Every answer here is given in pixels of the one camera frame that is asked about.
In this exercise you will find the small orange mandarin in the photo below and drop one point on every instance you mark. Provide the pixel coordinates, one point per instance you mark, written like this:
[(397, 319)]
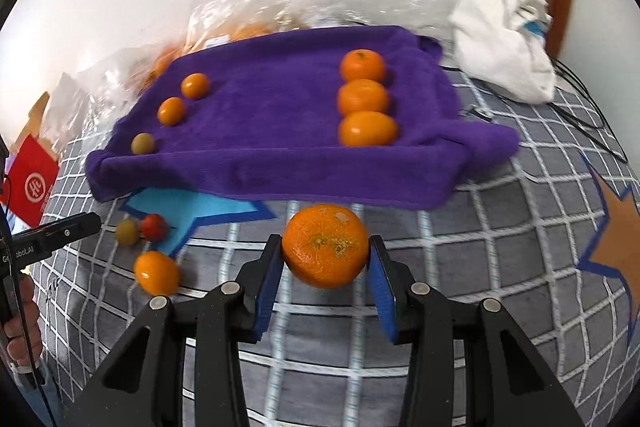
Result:
[(171, 111), (195, 86)]

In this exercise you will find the purple towel covered tray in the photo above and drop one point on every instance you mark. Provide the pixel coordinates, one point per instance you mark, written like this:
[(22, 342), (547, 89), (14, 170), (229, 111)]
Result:
[(280, 117)]

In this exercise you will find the clear bag of oranges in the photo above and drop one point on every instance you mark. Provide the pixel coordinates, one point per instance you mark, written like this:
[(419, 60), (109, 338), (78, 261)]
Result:
[(235, 32)]

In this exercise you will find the person's left hand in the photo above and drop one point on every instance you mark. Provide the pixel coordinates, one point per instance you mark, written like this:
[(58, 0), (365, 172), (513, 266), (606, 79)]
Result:
[(25, 342)]

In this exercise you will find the orange tomato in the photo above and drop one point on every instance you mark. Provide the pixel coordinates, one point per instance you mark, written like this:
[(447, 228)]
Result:
[(156, 273)]

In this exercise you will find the red paper bag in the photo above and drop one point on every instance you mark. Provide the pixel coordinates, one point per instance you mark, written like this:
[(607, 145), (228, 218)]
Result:
[(35, 182)]

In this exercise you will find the small clear plastic bag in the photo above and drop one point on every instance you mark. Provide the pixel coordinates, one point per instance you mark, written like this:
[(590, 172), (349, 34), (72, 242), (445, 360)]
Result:
[(115, 77)]

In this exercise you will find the white cloth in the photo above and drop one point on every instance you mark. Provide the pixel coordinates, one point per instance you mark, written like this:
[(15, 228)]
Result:
[(500, 37)]

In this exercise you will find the small red tomato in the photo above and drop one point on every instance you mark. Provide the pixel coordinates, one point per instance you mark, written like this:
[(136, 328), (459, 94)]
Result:
[(153, 227)]

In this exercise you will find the yellow-green plum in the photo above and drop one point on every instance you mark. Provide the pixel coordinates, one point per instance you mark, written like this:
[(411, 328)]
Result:
[(127, 232), (142, 143)]

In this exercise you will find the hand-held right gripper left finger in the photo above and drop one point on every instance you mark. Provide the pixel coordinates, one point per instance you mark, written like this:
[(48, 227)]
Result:
[(265, 287)]

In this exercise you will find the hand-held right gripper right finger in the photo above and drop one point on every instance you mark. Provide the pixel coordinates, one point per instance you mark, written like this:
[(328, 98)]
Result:
[(385, 292)]

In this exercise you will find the grey checked bedsheet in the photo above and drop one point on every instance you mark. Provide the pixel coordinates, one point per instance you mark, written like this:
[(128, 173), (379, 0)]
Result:
[(500, 232)]

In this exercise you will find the grey plastic bag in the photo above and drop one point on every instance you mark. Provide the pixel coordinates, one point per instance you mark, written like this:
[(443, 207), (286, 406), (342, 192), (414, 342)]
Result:
[(65, 102)]

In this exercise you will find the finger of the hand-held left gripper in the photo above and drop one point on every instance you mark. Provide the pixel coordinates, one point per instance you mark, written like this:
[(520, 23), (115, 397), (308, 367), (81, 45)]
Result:
[(65, 229)]

